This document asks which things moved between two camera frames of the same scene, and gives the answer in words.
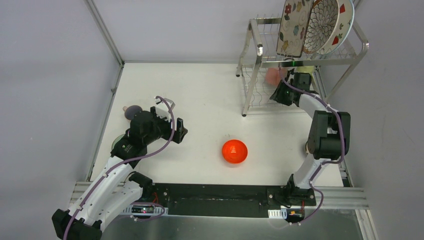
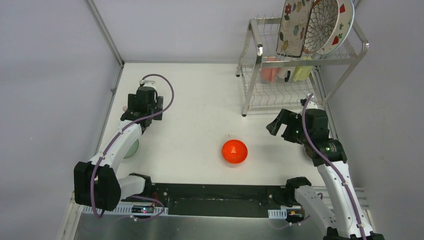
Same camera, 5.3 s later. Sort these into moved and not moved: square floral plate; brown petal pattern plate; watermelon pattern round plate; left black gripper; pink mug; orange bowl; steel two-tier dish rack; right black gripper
Moved: pink mug; left black gripper; right black gripper
Not moved: brown petal pattern plate; steel two-tier dish rack; watermelon pattern round plate; square floral plate; orange bowl
